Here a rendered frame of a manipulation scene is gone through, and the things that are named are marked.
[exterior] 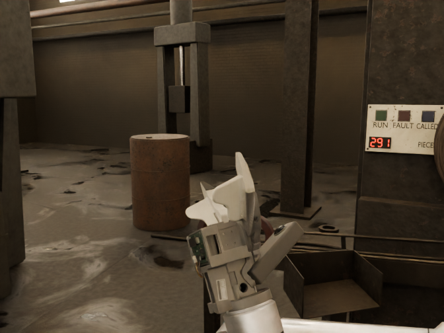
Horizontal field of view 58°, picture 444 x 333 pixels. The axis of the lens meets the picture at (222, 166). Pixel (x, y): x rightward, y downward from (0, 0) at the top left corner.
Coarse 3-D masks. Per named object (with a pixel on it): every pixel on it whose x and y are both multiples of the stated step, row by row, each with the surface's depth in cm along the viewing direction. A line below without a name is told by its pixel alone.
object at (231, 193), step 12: (240, 156) 53; (240, 168) 53; (228, 180) 53; (240, 180) 53; (252, 180) 54; (216, 192) 52; (228, 192) 53; (240, 192) 53; (228, 204) 53; (240, 204) 55; (228, 216) 54; (240, 216) 55
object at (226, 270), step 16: (224, 224) 55; (240, 224) 56; (192, 240) 56; (208, 240) 54; (224, 240) 55; (240, 240) 55; (192, 256) 57; (208, 256) 52; (224, 256) 53; (240, 256) 54; (256, 256) 56; (208, 272) 53; (224, 272) 54; (240, 272) 55; (208, 288) 54; (224, 288) 53; (240, 288) 57; (208, 304) 55; (224, 304) 53; (240, 304) 52; (256, 304) 52
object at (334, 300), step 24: (288, 264) 138; (312, 264) 145; (336, 264) 146; (360, 264) 141; (288, 288) 139; (312, 288) 143; (336, 288) 142; (360, 288) 140; (312, 312) 128; (336, 312) 127
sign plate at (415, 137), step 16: (368, 112) 155; (416, 112) 147; (368, 128) 156; (384, 128) 153; (400, 128) 150; (416, 128) 148; (432, 128) 146; (368, 144) 157; (384, 144) 154; (400, 144) 151; (416, 144) 149; (432, 144) 146
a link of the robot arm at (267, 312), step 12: (228, 312) 54; (240, 312) 53; (252, 312) 52; (264, 312) 52; (276, 312) 54; (228, 324) 53; (240, 324) 52; (252, 324) 51; (264, 324) 52; (276, 324) 53
